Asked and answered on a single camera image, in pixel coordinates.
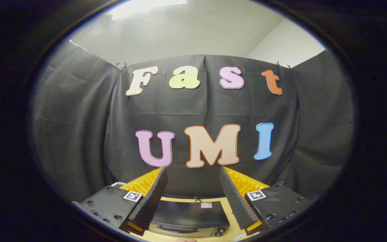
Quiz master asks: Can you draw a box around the black toaster oven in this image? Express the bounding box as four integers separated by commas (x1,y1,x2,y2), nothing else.
149,198,231,238

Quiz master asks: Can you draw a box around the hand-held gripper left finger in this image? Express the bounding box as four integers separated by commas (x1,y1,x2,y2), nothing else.
72,167,168,236

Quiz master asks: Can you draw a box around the ceiling light panel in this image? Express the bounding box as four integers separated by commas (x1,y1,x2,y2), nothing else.
111,0,188,21

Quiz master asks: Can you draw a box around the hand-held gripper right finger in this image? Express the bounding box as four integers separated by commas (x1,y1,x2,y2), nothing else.
219,166,312,236

